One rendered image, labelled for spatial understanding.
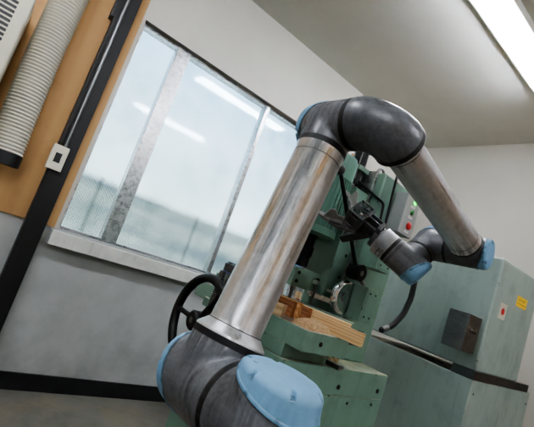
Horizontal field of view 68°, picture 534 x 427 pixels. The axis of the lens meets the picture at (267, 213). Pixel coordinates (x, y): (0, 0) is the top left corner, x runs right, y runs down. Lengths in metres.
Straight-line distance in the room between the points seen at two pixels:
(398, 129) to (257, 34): 2.26
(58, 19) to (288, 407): 2.07
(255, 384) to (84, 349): 2.04
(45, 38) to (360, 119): 1.75
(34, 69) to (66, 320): 1.32
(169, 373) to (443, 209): 0.71
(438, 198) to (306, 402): 0.58
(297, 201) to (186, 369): 0.38
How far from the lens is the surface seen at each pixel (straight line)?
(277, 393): 0.63
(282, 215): 0.81
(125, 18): 2.54
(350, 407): 1.54
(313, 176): 0.84
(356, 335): 1.25
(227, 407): 0.68
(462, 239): 1.16
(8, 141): 2.20
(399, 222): 1.60
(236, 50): 2.90
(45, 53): 2.28
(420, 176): 0.94
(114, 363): 2.71
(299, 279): 1.42
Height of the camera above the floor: 1.02
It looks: 8 degrees up
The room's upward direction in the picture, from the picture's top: 19 degrees clockwise
